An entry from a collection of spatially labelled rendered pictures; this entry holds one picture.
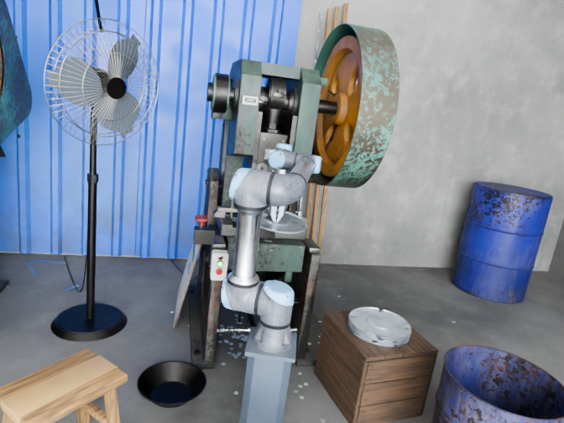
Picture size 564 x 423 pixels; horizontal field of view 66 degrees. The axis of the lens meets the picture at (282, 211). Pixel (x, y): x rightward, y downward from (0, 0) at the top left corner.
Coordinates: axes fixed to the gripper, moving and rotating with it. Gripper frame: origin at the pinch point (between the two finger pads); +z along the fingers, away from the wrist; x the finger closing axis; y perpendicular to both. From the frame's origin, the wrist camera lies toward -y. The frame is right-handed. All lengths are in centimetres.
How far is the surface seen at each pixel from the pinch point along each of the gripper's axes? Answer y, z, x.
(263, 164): 24.7, -21.9, 3.6
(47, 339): 31, 79, 104
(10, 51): 68, -61, 130
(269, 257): 10.6, 21.9, -1.9
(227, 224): 19.9, 8.9, 19.7
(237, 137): 21.4, -34.4, 18.9
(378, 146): -4, -39, -42
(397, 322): -20, 41, -60
